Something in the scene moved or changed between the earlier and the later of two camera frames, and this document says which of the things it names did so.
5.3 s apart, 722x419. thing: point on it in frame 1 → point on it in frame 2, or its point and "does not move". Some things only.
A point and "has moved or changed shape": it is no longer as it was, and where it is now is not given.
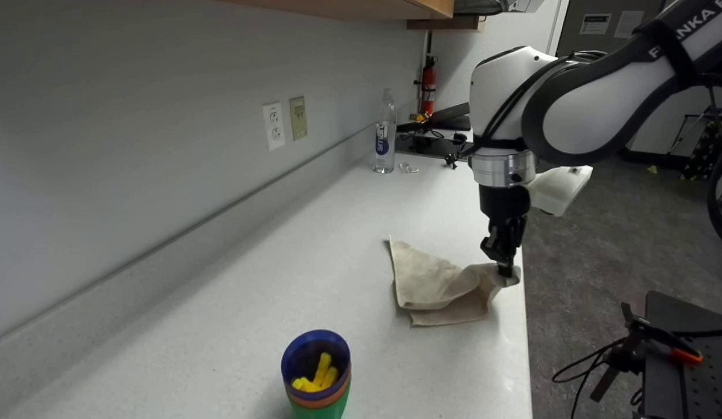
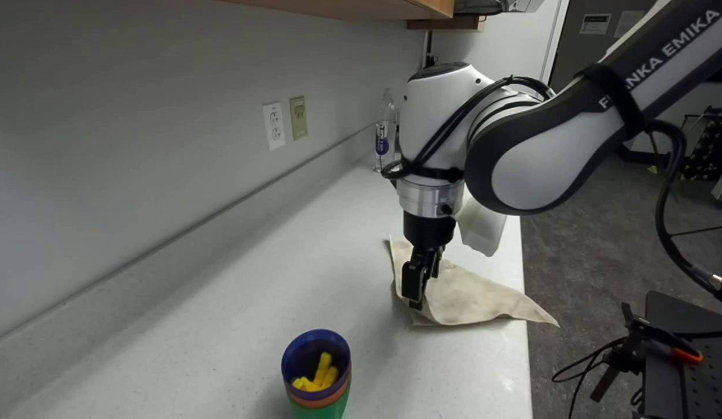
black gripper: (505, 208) → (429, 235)
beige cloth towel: (438, 294) has moved or changed shape
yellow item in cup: (321, 377) does not move
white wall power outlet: (273, 117) does not move
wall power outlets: (296, 117) does not move
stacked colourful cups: (314, 367) does not move
